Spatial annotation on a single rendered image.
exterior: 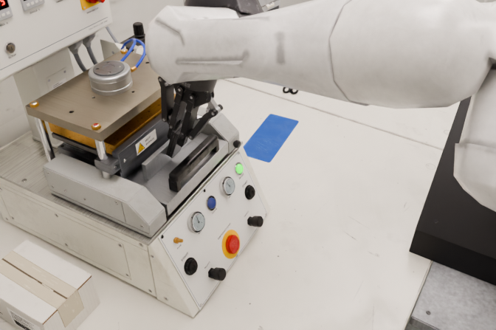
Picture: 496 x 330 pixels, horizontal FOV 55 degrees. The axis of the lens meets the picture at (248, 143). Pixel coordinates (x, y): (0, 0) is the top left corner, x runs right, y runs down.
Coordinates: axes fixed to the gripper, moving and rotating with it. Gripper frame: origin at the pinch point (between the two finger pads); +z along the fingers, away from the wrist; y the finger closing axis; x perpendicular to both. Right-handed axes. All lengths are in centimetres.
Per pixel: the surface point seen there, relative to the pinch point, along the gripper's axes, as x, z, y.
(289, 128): 51, 25, 12
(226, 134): 12.5, 3.4, 5.3
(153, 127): -1.3, -1.2, -4.8
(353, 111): 70, 20, 25
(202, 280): -11.2, 17.8, 18.9
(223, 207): 2.6, 12.5, 13.5
